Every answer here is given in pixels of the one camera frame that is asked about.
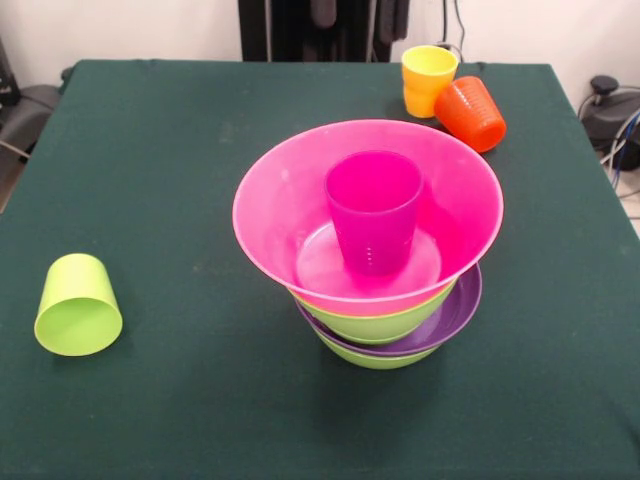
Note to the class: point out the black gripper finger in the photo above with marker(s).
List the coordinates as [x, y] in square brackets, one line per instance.
[392, 20]
[322, 12]

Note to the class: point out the orange plastic cup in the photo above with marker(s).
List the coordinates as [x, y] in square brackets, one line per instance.
[470, 117]

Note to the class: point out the large pink plastic bowl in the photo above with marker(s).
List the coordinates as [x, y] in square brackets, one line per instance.
[280, 210]

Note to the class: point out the purple plastic cup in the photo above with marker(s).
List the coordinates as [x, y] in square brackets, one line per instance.
[375, 225]

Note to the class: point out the purple plastic bowl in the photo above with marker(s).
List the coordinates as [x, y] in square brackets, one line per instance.
[460, 310]

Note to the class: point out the large green plastic bowl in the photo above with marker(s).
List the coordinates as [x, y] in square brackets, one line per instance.
[380, 325]

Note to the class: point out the small green plastic bowl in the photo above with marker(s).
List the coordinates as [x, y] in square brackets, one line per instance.
[385, 343]

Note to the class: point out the medium green plastic bowl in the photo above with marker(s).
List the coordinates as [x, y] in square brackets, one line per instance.
[380, 361]

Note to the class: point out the lime green plastic cup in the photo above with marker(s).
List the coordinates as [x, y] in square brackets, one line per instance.
[77, 320]

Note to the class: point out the yellow plastic cup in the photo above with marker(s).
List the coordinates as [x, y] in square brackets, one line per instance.
[420, 102]
[425, 70]

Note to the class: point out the dark green tablecloth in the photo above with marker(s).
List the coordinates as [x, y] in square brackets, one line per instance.
[150, 400]

